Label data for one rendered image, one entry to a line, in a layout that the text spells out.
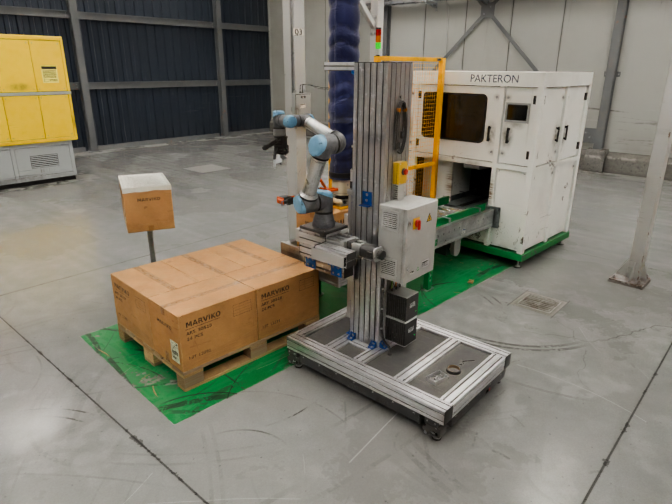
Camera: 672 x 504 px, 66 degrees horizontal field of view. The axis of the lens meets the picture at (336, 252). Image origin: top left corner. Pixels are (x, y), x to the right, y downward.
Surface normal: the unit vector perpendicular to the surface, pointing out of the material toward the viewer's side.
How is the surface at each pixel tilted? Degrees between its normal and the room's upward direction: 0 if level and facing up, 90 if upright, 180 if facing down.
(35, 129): 90
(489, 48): 90
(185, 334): 90
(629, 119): 90
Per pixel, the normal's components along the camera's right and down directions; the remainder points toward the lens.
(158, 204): 0.41, 0.31
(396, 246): -0.67, 0.25
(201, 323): 0.71, 0.24
